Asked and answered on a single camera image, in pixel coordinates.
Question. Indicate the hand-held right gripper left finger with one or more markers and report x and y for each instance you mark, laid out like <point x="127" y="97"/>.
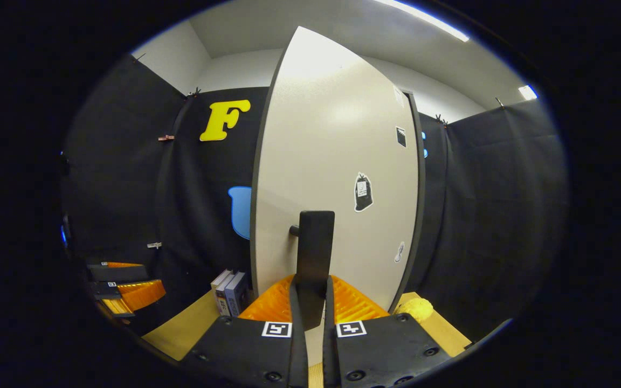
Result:
<point x="298" y="350"/>

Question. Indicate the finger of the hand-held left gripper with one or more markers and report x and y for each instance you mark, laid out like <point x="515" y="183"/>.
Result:
<point x="138" y="295"/>
<point x="119" y="274"/>

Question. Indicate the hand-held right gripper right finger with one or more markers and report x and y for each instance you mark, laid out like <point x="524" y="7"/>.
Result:
<point x="331" y="355"/>

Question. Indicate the beige cabinet door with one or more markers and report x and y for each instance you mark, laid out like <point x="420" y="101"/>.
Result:
<point x="310" y="161"/>

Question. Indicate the grey cabinet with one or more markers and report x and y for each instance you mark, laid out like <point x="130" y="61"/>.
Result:
<point x="421" y="188"/>

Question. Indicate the white clip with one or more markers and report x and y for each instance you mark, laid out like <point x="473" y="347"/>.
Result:
<point x="154" y="245"/>

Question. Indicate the white spine book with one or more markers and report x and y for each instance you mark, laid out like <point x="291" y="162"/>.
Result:
<point x="218" y="285"/>

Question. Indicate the purple grey book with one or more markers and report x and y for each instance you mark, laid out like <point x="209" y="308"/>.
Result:
<point x="237" y="296"/>

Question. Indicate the black backdrop cloth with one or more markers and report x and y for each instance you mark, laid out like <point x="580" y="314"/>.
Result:
<point x="116" y="188"/>

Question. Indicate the dark spine book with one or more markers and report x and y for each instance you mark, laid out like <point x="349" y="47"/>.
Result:
<point x="225" y="302"/>

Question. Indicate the yellow lumpy object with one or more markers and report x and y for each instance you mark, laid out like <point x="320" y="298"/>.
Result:
<point x="415" y="310"/>

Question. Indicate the black binder clip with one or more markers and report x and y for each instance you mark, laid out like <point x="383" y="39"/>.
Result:
<point x="194" y="93"/>
<point x="499" y="102"/>
<point x="440" y="120"/>
<point x="139" y="57"/>

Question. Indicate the small ceiling light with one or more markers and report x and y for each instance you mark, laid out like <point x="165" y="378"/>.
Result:
<point x="527" y="92"/>

